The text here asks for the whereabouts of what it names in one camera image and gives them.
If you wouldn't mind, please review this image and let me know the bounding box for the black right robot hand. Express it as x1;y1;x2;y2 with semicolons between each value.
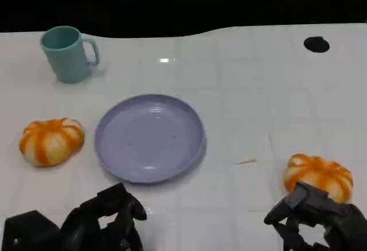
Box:
263;181;367;251

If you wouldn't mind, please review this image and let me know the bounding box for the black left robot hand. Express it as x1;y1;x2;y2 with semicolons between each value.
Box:
59;182;148;251

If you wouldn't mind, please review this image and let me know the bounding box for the orange and white bread roll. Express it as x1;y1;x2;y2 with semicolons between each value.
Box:
18;117;85;168
283;153;354;204

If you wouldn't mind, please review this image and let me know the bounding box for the lilac plate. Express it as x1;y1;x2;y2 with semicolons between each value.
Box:
94;93;206;185

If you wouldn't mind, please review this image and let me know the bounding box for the pale green mug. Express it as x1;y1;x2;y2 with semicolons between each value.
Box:
40;25;100;84

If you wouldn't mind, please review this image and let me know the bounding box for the black round table grommet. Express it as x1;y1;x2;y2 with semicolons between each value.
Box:
303;36;330;53

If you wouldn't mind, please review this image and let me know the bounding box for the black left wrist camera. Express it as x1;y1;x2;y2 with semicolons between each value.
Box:
3;210;63;251

